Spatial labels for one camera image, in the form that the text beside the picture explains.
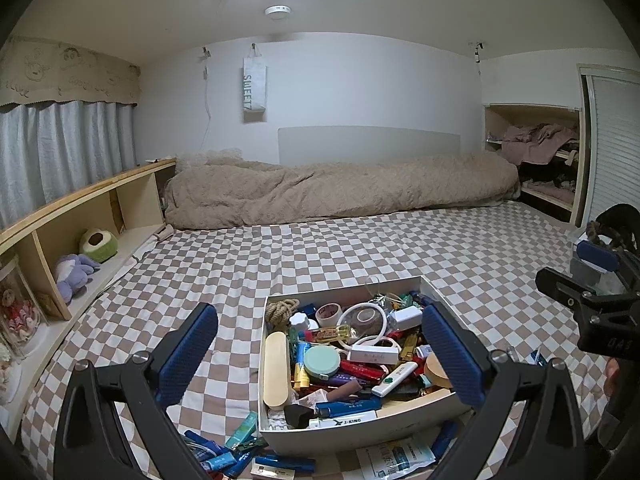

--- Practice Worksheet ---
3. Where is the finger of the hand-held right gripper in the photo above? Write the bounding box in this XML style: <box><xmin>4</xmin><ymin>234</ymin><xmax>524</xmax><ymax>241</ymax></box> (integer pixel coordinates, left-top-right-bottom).
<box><xmin>535</xmin><ymin>266</ymin><xmax>606</xmax><ymax>313</ymax></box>
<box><xmin>574</xmin><ymin>203</ymin><xmax>640</xmax><ymax>266</ymax></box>

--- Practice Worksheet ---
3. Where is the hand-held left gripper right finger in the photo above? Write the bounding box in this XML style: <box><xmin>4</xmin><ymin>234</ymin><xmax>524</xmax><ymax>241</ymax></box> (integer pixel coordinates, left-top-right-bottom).
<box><xmin>422</xmin><ymin>302</ymin><xmax>588</xmax><ymax>480</ymax></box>

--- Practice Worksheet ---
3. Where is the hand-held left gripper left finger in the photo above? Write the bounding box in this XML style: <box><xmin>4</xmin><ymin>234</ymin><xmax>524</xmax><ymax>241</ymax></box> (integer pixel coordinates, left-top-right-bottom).
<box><xmin>52</xmin><ymin>302</ymin><xmax>221</xmax><ymax>480</ymax></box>

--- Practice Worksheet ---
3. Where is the round wooden disc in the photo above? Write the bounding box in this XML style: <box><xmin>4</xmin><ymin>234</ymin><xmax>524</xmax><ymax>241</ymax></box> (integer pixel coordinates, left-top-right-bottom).
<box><xmin>424</xmin><ymin>352</ymin><xmax>453</xmax><ymax>390</ymax></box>

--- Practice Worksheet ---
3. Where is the white cardboard box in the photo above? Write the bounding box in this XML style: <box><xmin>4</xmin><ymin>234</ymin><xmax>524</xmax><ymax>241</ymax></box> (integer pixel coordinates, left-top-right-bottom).
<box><xmin>257</xmin><ymin>275</ymin><xmax>476</xmax><ymax>458</ymax></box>

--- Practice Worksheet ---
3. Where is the person's right hand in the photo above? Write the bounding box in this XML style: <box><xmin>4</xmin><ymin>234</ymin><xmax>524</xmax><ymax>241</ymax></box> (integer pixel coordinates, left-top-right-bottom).
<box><xmin>601</xmin><ymin>359</ymin><xmax>623</xmax><ymax>401</ymax></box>

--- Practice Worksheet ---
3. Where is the clear plastic storage box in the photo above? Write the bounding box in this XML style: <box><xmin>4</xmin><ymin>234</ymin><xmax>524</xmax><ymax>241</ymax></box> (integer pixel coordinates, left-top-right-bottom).
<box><xmin>569</xmin><ymin>220</ymin><xmax>640</xmax><ymax>296</ymax></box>

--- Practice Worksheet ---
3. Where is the white rectangular box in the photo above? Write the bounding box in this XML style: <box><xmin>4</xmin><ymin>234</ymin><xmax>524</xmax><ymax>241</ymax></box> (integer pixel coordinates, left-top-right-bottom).
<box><xmin>387</xmin><ymin>307</ymin><xmax>424</xmax><ymax>332</ymax></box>

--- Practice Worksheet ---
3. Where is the white lighter green print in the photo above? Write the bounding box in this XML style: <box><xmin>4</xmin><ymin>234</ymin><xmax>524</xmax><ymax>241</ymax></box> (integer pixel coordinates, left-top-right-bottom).
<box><xmin>371</xmin><ymin>361</ymin><xmax>419</xmax><ymax>398</ymax></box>

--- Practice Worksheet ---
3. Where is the white pink small box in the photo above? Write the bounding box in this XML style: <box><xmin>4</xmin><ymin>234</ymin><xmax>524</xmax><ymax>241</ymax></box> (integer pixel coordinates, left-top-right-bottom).
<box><xmin>346</xmin><ymin>344</ymin><xmax>401</xmax><ymax>364</ymax></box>

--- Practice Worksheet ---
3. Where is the blue long lighter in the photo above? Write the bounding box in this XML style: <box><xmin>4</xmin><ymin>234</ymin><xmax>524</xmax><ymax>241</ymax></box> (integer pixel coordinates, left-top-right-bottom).
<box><xmin>431</xmin><ymin>419</ymin><xmax>460</xmax><ymax>460</ymax></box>

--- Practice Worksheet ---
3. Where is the beige oval case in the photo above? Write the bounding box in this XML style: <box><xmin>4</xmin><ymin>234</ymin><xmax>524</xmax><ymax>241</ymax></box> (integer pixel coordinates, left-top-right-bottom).
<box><xmin>263</xmin><ymin>332</ymin><xmax>294</xmax><ymax>408</ymax></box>

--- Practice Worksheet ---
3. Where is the red long lighter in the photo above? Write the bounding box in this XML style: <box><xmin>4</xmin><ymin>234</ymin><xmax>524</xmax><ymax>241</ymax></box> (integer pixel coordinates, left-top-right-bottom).
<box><xmin>339</xmin><ymin>360</ymin><xmax>387</xmax><ymax>382</ymax></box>

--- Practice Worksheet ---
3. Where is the teal lighter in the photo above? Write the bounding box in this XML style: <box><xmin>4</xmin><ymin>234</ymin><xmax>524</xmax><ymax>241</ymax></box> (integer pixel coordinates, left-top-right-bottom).
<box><xmin>225</xmin><ymin>412</ymin><xmax>258</xmax><ymax>451</ymax></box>

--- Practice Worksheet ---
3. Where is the white louvered door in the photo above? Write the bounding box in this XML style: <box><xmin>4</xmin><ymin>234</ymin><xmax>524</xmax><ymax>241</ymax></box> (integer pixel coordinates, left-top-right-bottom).
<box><xmin>576</xmin><ymin>63</ymin><xmax>640</xmax><ymax>233</ymax></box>

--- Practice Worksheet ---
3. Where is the brown small cylinder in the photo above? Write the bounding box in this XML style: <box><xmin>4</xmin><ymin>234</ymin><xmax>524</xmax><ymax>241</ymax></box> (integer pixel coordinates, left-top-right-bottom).
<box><xmin>324</xmin><ymin>379</ymin><xmax>362</xmax><ymax>402</ymax></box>

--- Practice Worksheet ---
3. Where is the metallic blue lighter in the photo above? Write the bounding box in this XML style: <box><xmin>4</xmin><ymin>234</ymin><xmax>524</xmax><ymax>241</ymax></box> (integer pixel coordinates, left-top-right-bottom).
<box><xmin>315</xmin><ymin>398</ymin><xmax>374</xmax><ymax>417</ymax></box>

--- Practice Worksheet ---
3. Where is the white teal wipes packet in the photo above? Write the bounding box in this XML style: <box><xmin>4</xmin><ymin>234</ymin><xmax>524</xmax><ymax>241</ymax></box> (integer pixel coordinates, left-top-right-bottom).
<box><xmin>355</xmin><ymin>437</ymin><xmax>437</xmax><ymax>480</ymax></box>

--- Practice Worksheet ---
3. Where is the white long lighter black print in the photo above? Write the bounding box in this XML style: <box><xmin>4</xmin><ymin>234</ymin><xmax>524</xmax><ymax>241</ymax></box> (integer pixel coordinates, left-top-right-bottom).
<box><xmin>307</xmin><ymin>409</ymin><xmax>379</xmax><ymax>431</ymax></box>

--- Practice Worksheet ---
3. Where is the pink clothes pile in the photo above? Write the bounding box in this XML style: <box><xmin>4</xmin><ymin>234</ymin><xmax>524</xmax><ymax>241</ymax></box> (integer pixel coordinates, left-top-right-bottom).
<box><xmin>500</xmin><ymin>122</ymin><xmax>581</xmax><ymax>166</ymax></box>

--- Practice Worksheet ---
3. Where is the mint green round compact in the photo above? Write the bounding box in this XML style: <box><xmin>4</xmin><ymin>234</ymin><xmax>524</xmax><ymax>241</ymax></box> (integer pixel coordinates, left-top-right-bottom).
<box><xmin>302</xmin><ymin>346</ymin><xmax>342</xmax><ymax>380</ymax></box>

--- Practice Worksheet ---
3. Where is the black plastic object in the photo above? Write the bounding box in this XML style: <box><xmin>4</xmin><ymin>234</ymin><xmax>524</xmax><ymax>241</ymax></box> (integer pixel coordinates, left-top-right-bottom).
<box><xmin>283</xmin><ymin>402</ymin><xmax>321</xmax><ymax>431</ymax></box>

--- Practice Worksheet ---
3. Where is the green tape roll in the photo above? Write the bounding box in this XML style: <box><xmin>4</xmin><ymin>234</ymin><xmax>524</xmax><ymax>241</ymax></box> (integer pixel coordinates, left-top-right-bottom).
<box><xmin>79</xmin><ymin>227</ymin><xmax>119</xmax><ymax>264</ymax></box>

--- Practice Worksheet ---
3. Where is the purple plush toy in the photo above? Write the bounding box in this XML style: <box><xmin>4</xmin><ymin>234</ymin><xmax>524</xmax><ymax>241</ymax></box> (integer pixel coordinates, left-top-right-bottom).
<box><xmin>54</xmin><ymin>253</ymin><xmax>102</xmax><ymax>305</ymax></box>

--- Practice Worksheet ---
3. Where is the checkered bed sheet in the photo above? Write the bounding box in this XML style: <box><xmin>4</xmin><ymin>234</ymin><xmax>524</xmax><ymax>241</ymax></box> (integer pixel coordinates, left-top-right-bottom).
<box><xmin>15</xmin><ymin>200</ymin><xmax>640</xmax><ymax>480</ymax></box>

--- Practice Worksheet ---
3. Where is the wooden bedside shelf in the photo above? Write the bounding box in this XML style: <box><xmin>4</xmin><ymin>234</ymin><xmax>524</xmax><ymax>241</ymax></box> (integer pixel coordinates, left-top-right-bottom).
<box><xmin>0</xmin><ymin>157</ymin><xmax>177</xmax><ymax>436</ymax></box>

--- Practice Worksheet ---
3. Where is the dark blue lighter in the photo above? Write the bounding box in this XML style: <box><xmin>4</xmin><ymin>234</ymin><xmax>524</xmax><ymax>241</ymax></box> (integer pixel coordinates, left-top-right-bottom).
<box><xmin>254</xmin><ymin>455</ymin><xmax>317</xmax><ymax>473</ymax></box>

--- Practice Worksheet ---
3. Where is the built-in closet shelf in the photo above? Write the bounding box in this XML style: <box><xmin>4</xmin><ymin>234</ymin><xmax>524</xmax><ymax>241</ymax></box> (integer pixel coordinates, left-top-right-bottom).
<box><xmin>482</xmin><ymin>103</ymin><xmax>585</xmax><ymax>225</ymax></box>

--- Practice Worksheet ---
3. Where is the doll in clear case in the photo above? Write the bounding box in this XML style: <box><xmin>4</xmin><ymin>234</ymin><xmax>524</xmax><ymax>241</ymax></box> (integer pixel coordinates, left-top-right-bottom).
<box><xmin>0</xmin><ymin>255</ymin><xmax>45</xmax><ymax>358</ymax></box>

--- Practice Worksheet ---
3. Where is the beige fleece blanket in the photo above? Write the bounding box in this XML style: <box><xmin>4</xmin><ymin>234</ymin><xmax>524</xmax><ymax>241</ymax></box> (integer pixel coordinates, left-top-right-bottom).
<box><xmin>164</xmin><ymin>147</ymin><xmax>521</xmax><ymax>231</ymax></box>

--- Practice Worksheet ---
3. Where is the pale grey curtain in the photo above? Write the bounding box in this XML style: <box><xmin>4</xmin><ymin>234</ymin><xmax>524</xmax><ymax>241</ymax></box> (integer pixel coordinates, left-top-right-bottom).
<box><xmin>0</xmin><ymin>101</ymin><xmax>137</xmax><ymax>231</ymax></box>

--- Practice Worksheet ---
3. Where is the white hanging paper bag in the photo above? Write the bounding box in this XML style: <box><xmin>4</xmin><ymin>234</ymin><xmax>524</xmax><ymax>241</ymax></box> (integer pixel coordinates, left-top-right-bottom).
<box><xmin>242</xmin><ymin>55</ymin><xmax>268</xmax><ymax>123</ymax></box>

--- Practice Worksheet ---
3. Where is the beige printed valance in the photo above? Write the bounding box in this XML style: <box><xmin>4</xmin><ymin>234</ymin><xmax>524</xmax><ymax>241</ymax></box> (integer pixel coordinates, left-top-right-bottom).
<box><xmin>0</xmin><ymin>36</ymin><xmax>142</xmax><ymax>108</ymax></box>

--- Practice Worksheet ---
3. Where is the beige rope knot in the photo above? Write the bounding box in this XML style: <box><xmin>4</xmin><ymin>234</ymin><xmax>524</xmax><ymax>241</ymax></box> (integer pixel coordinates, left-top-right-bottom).
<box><xmin>266</xmin><ymin>298</ymin><xmax>301</xmax><ymax>332</ymax></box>

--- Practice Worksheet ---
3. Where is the white ring frame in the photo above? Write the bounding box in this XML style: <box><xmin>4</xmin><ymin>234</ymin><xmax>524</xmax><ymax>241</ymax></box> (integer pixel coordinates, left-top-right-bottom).
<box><xmin>341</xmin><ymin>301</ymin><xmax>388</xmax><ymax>343</ymax></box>

